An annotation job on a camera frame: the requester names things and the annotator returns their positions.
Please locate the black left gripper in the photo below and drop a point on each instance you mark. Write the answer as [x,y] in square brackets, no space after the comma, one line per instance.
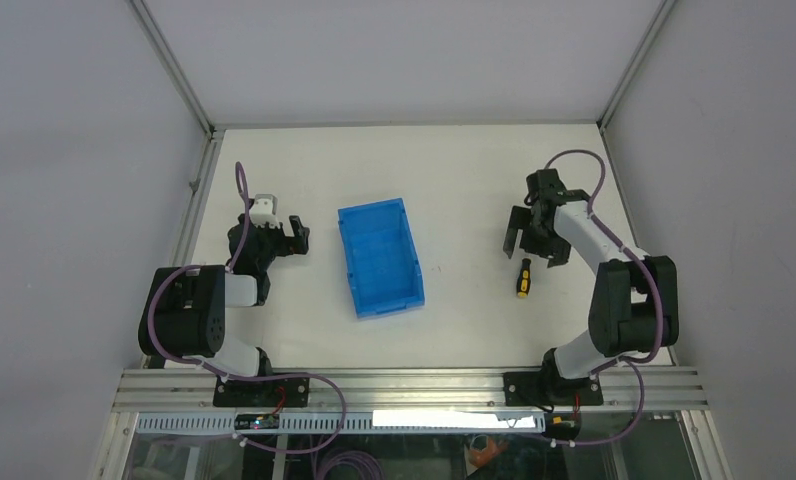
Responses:
[287,248]

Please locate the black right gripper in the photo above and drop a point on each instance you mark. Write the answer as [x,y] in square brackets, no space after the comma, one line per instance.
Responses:
[520,218]

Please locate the yellow black screwdriver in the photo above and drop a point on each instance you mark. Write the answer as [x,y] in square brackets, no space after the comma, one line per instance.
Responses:
[524,280]

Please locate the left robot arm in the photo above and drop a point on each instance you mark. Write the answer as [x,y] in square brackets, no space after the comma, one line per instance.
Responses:
[184,319]

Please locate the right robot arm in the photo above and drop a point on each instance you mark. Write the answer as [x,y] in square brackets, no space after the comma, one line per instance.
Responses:
[633,310]

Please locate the blue plastic bin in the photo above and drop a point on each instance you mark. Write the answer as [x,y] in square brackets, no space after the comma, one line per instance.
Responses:
[384,272]

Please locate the orange object below table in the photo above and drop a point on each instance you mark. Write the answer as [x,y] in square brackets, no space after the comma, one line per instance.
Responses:
[482,449]

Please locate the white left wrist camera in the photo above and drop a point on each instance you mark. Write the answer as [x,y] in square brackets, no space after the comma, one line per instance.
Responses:
[263,211]

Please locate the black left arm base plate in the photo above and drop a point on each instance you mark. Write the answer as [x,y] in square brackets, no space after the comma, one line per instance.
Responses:
[260,392]

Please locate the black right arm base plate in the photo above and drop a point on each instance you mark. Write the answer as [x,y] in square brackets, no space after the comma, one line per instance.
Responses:
[544,388]

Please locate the aluminium front rail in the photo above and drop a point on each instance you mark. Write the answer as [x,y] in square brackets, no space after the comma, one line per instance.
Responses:
[658,388]

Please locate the white slotted cable duct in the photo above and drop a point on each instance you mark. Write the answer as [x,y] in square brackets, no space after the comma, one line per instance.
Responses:
[380,421]

